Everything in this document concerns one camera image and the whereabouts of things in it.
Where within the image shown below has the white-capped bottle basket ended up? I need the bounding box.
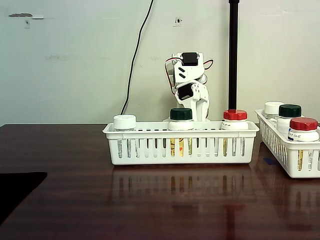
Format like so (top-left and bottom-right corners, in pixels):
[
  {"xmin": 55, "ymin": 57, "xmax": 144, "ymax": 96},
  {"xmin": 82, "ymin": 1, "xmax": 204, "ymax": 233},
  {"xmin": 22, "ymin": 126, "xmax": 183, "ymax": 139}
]
[
  {"xmin": 263, "ymin": 101, "xmax": 286, "ymax": 121},
  {"xmin": 112, "ymin": 114, "xmax": 138, "ymax": 159}
]

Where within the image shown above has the white basket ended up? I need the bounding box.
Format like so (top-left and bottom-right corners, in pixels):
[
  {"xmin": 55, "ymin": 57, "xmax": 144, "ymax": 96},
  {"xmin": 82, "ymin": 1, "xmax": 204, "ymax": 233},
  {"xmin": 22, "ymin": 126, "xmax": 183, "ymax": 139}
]
[
  {"xmin": 254, "ymin": 109, "xmax": 320, "ymax": 179},
  {"xmin": 101, "ymin": 120, "xmax": 261, "ymax": 166}
]

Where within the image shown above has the red white servo wire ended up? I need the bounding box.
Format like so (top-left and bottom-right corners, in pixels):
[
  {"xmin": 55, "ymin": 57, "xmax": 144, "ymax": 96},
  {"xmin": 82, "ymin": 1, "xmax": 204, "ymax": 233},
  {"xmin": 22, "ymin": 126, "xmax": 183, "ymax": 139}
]
[{"xmin": 164, "ymin": 56, "xmax": 179, "ymax": 97}]

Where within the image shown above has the black vertical pole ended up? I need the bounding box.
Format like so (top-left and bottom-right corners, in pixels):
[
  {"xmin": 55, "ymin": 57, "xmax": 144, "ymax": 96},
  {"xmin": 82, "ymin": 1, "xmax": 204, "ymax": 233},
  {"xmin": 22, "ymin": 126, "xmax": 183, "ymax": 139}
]
[{"xmin": 227, "ymin": 0, "xmax": 241, "ymax": 112}]

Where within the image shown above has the green-capped bottle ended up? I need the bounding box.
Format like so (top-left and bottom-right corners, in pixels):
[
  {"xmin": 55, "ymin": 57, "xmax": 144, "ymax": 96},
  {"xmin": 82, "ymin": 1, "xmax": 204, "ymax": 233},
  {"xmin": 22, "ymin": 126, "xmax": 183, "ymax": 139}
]
[
  {"xmin": 276, "ymin": 104, "xmax": 303, "ymax": 136},
  {"xmin": 167, "ymin": 107, "xmax": 195, "ymax": 158}
]

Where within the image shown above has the red-capped bottle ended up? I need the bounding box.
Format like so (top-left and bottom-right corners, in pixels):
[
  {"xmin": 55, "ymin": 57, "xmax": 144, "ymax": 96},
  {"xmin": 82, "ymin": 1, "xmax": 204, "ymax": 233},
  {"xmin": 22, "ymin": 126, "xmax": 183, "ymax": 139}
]
[
  {"xmin": 221, "ymin": 109, "xmax": 250, "ymax": 158},
  {"xmin": 286, "ymin": 117, "xmax": 320, "ymax": 173}
]

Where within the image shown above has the black cable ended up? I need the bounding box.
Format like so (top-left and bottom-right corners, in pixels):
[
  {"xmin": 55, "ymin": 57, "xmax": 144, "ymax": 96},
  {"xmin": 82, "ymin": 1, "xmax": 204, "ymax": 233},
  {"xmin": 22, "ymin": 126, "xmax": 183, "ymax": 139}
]
[{"xmin": 119, "ymin": 0, "xmax": 155, "ymax": 115}]

